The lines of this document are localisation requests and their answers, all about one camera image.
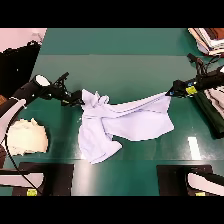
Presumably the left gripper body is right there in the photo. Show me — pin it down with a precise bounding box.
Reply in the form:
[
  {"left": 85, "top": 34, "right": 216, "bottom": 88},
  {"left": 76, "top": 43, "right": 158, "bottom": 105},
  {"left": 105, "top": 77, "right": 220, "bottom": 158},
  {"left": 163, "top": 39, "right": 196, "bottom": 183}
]
[{"left": 60, "top": 89, "right": 85, "bottom": 107}]

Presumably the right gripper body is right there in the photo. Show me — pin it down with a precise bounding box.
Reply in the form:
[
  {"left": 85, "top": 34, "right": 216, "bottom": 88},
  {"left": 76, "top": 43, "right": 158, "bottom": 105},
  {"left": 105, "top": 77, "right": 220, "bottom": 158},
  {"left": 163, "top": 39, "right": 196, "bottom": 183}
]
[{"left": 165, "top": 79, "right": 198, "bottom": 99}]

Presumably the pale lavender shirt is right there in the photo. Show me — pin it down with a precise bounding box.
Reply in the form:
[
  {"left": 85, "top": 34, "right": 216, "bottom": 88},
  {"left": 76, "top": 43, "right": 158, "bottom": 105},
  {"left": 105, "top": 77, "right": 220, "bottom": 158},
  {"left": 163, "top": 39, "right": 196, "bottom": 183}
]
[{"left": 77, "top": 88, "right": 176, "bottom": 165}]

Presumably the pale striped garment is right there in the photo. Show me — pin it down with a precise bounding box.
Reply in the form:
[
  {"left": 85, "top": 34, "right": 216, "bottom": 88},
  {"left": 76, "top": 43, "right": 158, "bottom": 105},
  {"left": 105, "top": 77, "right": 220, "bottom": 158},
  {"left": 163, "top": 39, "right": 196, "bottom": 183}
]
[{"left": 203, "top": 85, "right": 224, "bottom": 118}]

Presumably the dark green garment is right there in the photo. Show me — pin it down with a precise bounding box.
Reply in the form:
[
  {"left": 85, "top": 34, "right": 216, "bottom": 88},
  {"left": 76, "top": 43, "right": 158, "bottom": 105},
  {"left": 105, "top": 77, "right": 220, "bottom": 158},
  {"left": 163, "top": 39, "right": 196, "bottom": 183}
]
[{"left": 194, "top": 90, "right": 224, "bottom": 140}]

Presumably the cream garment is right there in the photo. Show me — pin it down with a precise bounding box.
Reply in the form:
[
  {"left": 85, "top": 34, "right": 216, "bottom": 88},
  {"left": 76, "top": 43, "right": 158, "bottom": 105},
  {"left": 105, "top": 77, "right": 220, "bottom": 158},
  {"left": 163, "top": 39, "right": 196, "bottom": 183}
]
[{"left": 5, "top": 117, "right": 50, "bottom": 157}]

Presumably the black garment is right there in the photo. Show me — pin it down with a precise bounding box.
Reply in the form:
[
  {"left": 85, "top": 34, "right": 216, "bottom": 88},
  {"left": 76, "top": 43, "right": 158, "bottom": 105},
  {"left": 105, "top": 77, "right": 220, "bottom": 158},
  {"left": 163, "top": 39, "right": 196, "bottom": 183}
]
[{"left": 0, "top": 39, "right": 42, "bottom": 98}]

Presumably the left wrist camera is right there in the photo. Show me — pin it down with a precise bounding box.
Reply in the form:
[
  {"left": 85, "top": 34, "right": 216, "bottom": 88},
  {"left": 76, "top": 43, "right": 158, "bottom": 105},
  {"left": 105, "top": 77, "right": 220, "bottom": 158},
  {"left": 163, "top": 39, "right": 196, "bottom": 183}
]
[{"left": 52, "top": 71, "right": 71, "bottom": 95}]

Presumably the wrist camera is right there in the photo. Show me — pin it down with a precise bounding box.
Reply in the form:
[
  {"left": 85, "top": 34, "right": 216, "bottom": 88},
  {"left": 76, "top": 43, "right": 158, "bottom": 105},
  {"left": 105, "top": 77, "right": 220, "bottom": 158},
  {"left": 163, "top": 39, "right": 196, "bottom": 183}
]
[
  {"left": 186, "top": 52, "right": 208, "bottom": 77},
  {"left": 52, "top": 71, "right": 71, "bottom": 95}
]

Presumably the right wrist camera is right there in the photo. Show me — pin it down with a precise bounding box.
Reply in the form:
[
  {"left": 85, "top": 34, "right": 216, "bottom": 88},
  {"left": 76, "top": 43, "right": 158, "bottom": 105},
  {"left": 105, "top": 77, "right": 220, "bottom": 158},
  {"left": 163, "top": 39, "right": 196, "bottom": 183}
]
[{"left": 186, "top": 52, "right": 208, "bottom": 77}]

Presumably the black cable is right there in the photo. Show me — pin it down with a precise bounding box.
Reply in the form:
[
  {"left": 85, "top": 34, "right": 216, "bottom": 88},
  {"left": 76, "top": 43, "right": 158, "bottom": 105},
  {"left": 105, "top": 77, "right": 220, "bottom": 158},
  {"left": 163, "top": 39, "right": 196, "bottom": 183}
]
[{"left": 2, "top": 105, "right": 44, "bottom": 196}]

